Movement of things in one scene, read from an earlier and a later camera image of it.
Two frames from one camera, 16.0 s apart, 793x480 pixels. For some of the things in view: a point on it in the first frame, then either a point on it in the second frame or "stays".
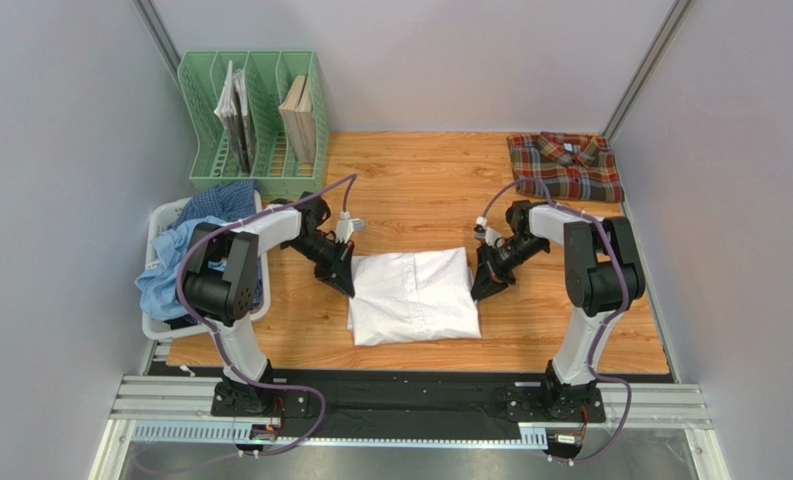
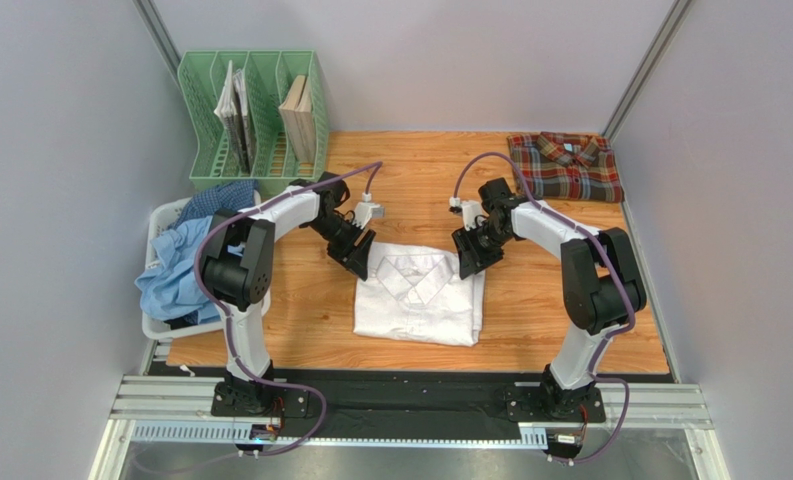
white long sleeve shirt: [413, 297] stays
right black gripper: [495, 262] to [475, 246]
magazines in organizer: [234, 111] stays
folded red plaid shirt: [574, 167] stays
